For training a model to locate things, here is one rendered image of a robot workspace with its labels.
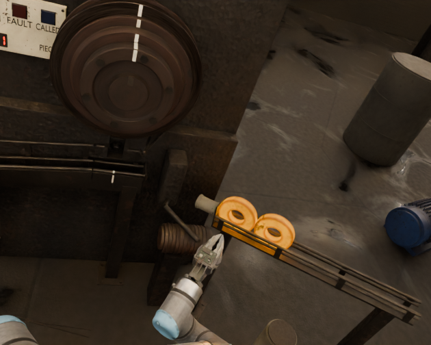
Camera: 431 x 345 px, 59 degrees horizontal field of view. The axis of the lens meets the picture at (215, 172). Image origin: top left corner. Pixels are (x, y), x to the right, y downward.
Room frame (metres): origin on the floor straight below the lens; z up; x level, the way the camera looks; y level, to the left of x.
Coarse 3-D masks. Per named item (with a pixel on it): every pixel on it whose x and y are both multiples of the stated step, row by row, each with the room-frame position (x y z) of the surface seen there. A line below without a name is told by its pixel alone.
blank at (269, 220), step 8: (264, 216) 1.07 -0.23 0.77; (272, 216) 1.06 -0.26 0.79; (280, 216) 1.07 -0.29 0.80; (256, 224) 1.06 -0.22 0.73; (264, 224) 1.05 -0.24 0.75; (272, 224) 1.05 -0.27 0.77; (280, 224) 1.04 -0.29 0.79; (288, 224) 1.05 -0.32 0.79; (256, 232) 1.06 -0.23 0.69; (264, 232) 1.05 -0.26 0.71; (280, 232) 1.04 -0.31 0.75; (288, 232) 1.03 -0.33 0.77; (272, 240) 1.04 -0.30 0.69; (280, 240) 1.03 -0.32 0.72; (288, 240) 1.03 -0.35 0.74
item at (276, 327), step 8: (272, 320) 0.84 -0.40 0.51; (280, 320) 0.84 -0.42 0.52; (272, 328) 0.80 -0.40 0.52; (280, 328) 0.81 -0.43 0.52; (288, 328) 0.83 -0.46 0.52; (264, 336) 0.78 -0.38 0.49; (272, 336) 0.77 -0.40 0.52; (280, 336) 0.78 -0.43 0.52; (288, 336) 0.79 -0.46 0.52; (296, 336) 0.81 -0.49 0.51; (256, 344) 0.78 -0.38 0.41; (264, 344) 0.76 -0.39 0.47; (272, 344) 0.75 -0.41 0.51; (280, 344) 0.75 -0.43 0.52; (288, 344) 0.76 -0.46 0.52
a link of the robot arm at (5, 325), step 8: (0, 320) 0.37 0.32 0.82; (8, 320) 0.37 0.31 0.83; (16, 320) 0.38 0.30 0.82; (0, 328) 0.34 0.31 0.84; (8, 328) 0.35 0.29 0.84; (16, 328) 0.36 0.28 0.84; (24, 328) 0.37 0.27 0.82; (0, 336) 0.32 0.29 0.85; (8, 336) 0.33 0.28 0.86; (16, 336) 0.33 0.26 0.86; (24, 336) 0.34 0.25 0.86; (32, 336) 0.36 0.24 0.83; (0, 344) 0.31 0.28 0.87; (8, 344) 0.31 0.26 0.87
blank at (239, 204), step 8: (224, 200) 1.11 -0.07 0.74; (232, 200) 1.09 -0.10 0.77; (240, 200) 1.09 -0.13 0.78; (224, 208) 1.09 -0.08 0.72; (232, 208) 1.08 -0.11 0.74; (240, 208) 1.08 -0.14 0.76; (248, 208) 1.07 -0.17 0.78; (224, 216) 1.09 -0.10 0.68; (232, 216) 1.10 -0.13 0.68; (248, 216) 1.07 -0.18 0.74; (256, 216) 1.08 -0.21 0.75; (240, 224) 1.07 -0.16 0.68; (248, 224) 1.06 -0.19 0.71
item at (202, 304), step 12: (228, 240) 1.07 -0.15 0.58; (204, 288) 1.07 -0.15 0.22; (192, 312) 1.06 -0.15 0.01; (372, 312) 0.97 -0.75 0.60; (384, 312) 0.93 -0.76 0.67; (360, 324) 0.96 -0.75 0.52; (372, 324) 0.93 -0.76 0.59; (384, 324) 0.92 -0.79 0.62; (348, 336) 0.96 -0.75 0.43; (360, 336) 0.93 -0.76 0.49; (372, 336) 0.92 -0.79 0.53
